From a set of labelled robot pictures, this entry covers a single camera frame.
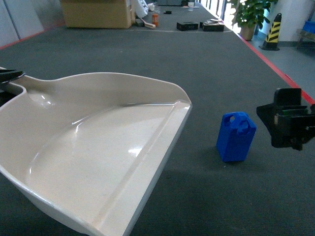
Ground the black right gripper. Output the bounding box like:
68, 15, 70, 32
256, 88, 315, 151

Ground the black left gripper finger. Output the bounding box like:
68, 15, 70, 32
0, 69, 26, 85

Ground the blue plastic block part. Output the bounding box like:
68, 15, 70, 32
216, 112, 257, 162

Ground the beige plastic dustpan tray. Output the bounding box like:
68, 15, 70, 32
0, 72, 192, 236

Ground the yellow black striped bollard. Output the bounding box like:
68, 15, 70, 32
259, 13, 282, 51

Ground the large cardboard box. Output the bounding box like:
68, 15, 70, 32
60, 0, 135, 29

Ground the potted green plant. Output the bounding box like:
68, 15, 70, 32
228, 0, 278, 41

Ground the black crate right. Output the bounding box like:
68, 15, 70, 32
199, 19, 224, 32

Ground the black crate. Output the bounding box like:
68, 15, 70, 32
176, 22, 198, 31
199, 19, 224, 32

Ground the black crate left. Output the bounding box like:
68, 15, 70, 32
176, 22, 198, 31

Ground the white paper cup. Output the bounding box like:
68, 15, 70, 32
188, 2, 194, 12

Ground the orange can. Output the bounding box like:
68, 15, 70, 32
152, 13, 158, 27

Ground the wooden handle brush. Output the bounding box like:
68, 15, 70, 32
140, 18, 156, 30

